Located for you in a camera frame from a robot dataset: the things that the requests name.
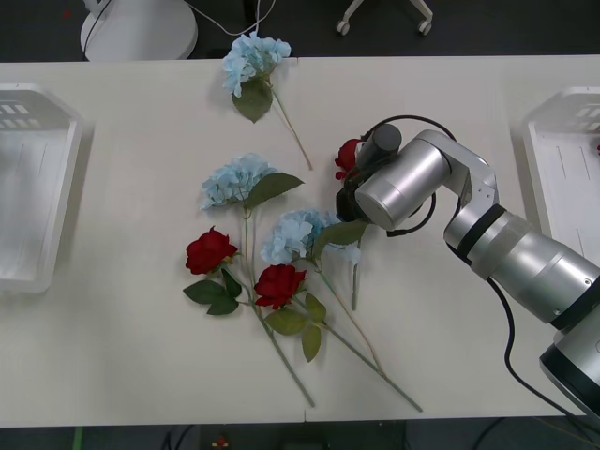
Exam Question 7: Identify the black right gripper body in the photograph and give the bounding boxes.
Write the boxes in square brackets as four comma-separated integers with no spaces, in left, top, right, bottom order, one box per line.
[336,184,366,223]

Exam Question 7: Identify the pale blue flower, long stem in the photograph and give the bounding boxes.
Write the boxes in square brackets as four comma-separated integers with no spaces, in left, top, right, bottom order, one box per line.
[260,208,386,379]

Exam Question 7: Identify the red rose, olive leaves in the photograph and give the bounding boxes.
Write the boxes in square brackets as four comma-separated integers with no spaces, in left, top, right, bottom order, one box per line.
[254,263,424,413]

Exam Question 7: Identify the pale blue flower, pointed leaf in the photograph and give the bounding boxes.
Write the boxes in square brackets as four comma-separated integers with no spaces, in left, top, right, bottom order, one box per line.
[200,153,306,306]

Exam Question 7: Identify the red rose, dark leaves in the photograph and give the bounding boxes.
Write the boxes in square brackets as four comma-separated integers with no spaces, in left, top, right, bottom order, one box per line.
[182,226,315,408]

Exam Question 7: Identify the pale blue flower, bent stem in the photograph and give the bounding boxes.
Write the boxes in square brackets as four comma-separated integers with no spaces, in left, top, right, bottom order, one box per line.
[220,31,314,171]

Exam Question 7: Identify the white swivel chair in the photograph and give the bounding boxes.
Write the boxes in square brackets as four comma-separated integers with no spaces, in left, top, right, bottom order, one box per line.
[335,0,435,36]

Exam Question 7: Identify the shallow white box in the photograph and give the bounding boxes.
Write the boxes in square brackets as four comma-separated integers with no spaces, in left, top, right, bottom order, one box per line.
[520,86,600,263]
[0,82,89,294]

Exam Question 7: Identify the white round stand base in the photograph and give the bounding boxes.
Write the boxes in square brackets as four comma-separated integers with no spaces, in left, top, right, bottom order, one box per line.
[79,0,198,63]

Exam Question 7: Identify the white cable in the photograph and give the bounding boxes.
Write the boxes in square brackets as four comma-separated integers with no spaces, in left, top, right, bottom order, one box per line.
[189,0,264,37]

